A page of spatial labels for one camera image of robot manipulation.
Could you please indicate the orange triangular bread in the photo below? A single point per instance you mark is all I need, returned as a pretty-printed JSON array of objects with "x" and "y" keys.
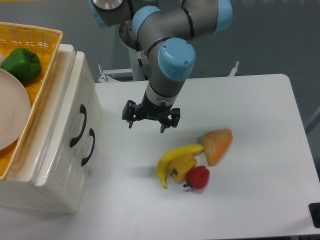
[{"x": 216, "y": 143}]

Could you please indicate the white drawer cabinet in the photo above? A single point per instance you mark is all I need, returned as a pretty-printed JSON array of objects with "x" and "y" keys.
[{"x": 19, "y": 189}]

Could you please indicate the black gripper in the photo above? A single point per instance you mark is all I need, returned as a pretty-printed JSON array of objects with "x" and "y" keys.
[{"x": 147, "y": 110}]

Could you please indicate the yellow bell pepper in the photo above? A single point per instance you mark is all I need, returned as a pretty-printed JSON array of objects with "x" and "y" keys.
[{"x": 180, "y": 166}]

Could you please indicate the green bell pepper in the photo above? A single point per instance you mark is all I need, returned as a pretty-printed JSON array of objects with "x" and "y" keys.
[{"x": 23, "y": 64}]

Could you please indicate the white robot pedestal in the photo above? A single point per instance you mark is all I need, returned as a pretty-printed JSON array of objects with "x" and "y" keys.
[{"x": 138, "y": 58}]

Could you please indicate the red bell pepper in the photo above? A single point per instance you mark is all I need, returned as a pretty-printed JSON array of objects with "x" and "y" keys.
[{"x": 197, "y": 177}]

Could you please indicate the black object at table edge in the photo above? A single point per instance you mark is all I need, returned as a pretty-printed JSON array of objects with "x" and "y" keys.
[{"x": 314, "y": 209}]

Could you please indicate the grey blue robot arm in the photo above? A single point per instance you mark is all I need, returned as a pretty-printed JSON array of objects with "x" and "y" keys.
[{"x": 165, "y": 39}]

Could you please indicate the yellow banana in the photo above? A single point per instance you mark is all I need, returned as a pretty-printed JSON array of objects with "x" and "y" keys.
[{"x": 162, "y": 165}]

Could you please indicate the yellow woven basket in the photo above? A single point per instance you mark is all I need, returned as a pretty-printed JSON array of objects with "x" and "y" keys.
[{"x": 45, "y": 43}]

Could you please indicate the beige plate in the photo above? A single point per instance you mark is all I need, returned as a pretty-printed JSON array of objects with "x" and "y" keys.
[{"x": 15, "y": 108}]

